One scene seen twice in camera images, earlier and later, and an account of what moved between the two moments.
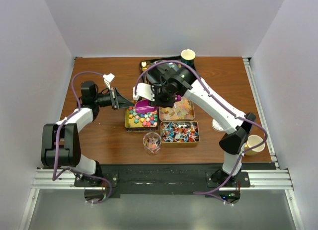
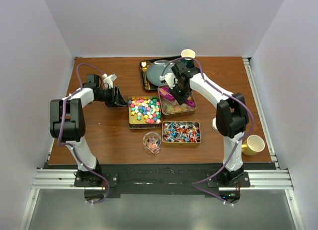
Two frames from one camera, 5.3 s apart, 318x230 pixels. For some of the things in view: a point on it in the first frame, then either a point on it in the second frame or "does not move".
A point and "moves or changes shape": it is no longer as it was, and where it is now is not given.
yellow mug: [252, 140] does not move
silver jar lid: [216, 125] does not move
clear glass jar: [151, 141] does not move
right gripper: [157, 102] to [180, 99]
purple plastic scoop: [145, 106] moves or changes shape
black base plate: [162, 180] does not move
